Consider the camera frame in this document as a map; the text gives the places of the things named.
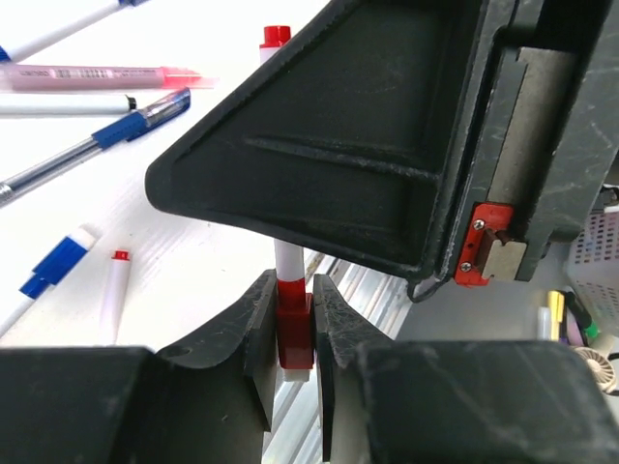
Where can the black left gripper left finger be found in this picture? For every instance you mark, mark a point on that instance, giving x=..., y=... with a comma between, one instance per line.
x=206, y=398

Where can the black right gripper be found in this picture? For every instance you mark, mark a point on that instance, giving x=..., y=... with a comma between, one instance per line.
x=543, y=137

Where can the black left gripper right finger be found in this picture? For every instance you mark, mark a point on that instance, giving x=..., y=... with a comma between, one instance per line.
x=482, y=402

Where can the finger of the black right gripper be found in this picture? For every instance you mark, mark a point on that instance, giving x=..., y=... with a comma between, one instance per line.
x=343, y=142

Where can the white pen dark red cap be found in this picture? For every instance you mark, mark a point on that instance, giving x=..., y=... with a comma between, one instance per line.
x=293, y=314

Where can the white pen blue cap lower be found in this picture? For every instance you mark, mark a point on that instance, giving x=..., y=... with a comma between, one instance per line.
x=47, y=274

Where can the white pen blue cap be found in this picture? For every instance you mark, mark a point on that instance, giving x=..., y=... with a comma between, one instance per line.
x=28, y=27
x=47, y=274

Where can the blue gel pen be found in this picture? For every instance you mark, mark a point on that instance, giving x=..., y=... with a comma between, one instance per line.
x=126, y=129

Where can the pink highlighter pen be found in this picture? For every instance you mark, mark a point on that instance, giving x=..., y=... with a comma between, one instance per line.
x=30, y=78

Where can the white pen blue cap upper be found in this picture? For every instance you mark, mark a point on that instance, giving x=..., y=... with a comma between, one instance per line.
x=28, y=27

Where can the white plastic basket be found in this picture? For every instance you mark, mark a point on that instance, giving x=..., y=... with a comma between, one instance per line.
x=592, y=266

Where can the white marker black cap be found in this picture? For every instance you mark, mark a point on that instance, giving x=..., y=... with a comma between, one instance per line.
x=65, y=104

